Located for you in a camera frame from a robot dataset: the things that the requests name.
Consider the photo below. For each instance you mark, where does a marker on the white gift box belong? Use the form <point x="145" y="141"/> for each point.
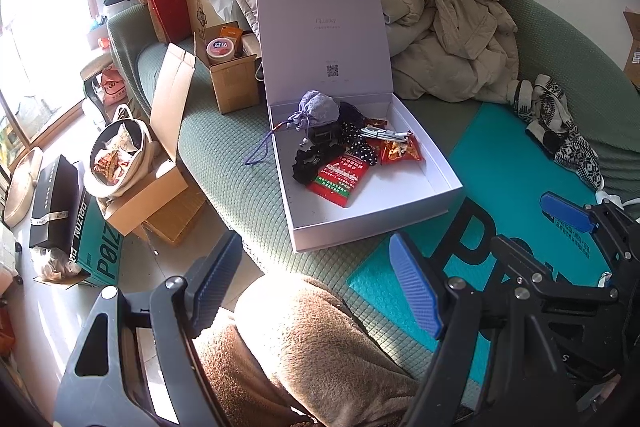
<point x="320" y="7"/>

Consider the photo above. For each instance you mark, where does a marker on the pink printed bag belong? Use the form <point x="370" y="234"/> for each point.
<point x="112" y="84"/>

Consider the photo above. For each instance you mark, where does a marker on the teal printed box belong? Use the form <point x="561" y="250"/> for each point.
<point x="100" y="252"/>

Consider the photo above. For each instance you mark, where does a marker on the black polka dot bow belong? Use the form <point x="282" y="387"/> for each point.
<point x="362" y="149"/>

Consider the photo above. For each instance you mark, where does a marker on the white tote bag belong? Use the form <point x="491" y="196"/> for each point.
<point x="137" y="167"/>

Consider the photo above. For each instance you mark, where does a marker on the black and white knit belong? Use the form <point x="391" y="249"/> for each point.
<point x="570" y="147"/>

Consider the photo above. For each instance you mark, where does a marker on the small open cardboard box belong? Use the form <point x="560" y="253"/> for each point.
<point x="235" y="87"/>

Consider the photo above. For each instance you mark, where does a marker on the lavender tasselled sachet pouch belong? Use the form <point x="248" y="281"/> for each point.
<point x="320" y="107"/>

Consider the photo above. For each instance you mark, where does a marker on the round wooden tray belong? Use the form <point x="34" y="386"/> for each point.
<point x="20" y="192"/>

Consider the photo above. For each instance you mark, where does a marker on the black long box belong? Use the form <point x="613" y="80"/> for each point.
<point x="50" y="202"/>

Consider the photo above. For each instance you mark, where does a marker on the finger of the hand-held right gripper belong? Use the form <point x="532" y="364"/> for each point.
<point x="567" y="212"/>
<point x="520" y="259"/>

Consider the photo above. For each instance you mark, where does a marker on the large open cardboard box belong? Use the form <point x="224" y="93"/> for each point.
<point x="165" y="107"/>

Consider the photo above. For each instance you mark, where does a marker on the brown snack packet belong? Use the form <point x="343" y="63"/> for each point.
<point x="375" y="123"/>

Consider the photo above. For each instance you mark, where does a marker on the beige padded jacket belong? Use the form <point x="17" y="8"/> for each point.
<point x="460" y="57"/>

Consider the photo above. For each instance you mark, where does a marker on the long red snack packet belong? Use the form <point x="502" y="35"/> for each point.
<point x="340" y="179"/>

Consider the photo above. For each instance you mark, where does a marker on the black scrunchie bow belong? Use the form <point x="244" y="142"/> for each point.
<point x="305" y="162"/>

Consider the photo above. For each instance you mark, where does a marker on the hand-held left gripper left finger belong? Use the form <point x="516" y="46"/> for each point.
<point x="220" y="282"/>

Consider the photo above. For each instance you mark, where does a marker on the round jar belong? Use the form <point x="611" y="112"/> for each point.
<point x="221" y="49"/>

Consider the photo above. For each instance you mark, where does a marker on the printed cardboard box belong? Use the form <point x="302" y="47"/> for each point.
<point x="632" y="52"/>

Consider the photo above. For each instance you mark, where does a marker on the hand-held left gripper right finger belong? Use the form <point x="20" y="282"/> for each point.
<point x="415" y="287"/>

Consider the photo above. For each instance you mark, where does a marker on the teal foam mat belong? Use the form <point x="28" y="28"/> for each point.
<point x="500" y="157"/>

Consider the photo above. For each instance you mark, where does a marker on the red candy packet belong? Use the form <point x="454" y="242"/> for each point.
<point x="400" y="152"/>

